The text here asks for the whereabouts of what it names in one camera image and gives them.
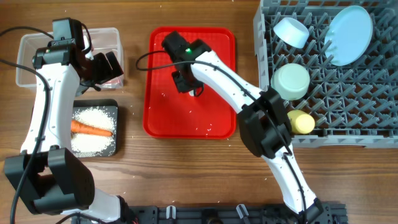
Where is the red foil wrapper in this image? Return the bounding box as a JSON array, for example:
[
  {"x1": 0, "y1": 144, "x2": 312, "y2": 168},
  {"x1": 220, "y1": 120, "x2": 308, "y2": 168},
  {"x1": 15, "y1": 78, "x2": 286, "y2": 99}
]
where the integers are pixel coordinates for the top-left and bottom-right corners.
[{"x1": 102, "y1": 78, "x2": 123, "y2": 89}]

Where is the orange carrot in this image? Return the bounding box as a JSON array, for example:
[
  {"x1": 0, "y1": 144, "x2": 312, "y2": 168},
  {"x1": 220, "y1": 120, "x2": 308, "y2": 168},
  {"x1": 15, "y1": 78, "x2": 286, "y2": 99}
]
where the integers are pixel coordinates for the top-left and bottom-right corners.
[{"x1": 71, "y1": 120, "x2": 113, "y2": 137}]

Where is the white rice pile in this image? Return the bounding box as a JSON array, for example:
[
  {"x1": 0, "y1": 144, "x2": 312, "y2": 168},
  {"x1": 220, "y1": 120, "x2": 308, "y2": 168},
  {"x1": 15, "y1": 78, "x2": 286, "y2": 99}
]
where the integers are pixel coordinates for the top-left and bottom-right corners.
[{"x1": 71, "y1": 106, "x2": 118, "y2": 157}]

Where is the green bowl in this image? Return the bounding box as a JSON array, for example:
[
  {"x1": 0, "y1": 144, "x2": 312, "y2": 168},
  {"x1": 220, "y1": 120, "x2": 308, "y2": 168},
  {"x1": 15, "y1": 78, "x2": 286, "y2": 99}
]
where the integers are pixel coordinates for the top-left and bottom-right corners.
[{"x1": 271, "y1": 63, "x2": 310, "y2": 101}]

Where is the light blue bowl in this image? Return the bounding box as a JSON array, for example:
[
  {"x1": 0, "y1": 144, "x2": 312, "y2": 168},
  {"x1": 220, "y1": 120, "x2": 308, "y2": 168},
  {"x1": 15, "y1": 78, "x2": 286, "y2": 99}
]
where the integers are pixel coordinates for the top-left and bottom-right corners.
[{"x1": 273, "y1": 17, "x2": 310, "y2": 49}]

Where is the yellow plastic cup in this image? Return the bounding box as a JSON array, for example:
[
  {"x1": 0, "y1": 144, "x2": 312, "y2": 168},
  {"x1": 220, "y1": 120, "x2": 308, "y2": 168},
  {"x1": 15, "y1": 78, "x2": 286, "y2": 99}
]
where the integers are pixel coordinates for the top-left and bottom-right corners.
[{"x1": 287, "y1": 110, "x2": 315, "y2": 134}]

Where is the light blue plate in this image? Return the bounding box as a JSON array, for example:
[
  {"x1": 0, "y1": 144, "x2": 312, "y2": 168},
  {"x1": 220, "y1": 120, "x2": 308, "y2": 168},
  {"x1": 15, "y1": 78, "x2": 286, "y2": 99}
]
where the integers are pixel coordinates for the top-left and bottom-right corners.
[{"x1": 324, "y1": 6, "x2": 373, "y2": 66}]

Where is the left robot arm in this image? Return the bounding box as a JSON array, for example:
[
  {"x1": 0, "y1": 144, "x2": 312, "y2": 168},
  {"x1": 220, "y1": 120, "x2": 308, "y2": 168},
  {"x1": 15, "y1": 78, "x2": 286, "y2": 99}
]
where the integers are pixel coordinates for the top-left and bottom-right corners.
[{"x1": 4, "y1": 18, "x2": 133, "y2": 223}]

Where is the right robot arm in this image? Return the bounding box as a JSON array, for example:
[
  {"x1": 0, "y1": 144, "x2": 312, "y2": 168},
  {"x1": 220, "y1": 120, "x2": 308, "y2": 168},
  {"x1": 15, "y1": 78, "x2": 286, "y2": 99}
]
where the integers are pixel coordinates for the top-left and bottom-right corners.
[{"x1": 162, "y1": 31, "x2": 323, "y2": 223}]

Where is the black waste tray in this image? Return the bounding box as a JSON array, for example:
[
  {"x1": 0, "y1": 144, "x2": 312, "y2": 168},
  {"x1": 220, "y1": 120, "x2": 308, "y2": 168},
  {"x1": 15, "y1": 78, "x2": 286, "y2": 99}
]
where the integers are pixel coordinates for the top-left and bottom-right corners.
[{"x1": 39, "y1": 99, "x2": 118, "y2": 156}]

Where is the grey dishwasher rack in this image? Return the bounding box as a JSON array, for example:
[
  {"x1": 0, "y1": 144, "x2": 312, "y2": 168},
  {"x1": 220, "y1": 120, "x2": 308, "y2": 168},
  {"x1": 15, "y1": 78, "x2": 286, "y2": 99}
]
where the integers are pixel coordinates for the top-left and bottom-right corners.
[{"x1": 253, "y1": 1, "x2": 397, "y2": 148}]

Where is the clear plastic bin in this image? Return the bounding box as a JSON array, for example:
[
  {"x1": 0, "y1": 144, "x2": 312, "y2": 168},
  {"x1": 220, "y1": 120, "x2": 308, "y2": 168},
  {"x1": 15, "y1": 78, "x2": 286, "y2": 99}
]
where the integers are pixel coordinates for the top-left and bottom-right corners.
[{"x1": 16, "y1": 27, "x2": 124, "y2": 91}]

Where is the red serving tray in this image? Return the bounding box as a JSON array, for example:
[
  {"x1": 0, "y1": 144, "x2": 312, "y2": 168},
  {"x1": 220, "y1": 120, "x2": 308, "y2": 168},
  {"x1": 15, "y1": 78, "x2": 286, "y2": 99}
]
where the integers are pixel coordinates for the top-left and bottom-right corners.
[{"x1": 143, "y1": 27, "x2": 236, "y2": 139}]

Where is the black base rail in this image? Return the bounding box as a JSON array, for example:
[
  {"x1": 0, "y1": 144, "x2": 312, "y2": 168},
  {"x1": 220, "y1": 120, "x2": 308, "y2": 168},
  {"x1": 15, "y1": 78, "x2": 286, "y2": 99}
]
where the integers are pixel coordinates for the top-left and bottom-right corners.
[{"x1": 126, "y1": 203, "x2": 349, "y2": 224}]

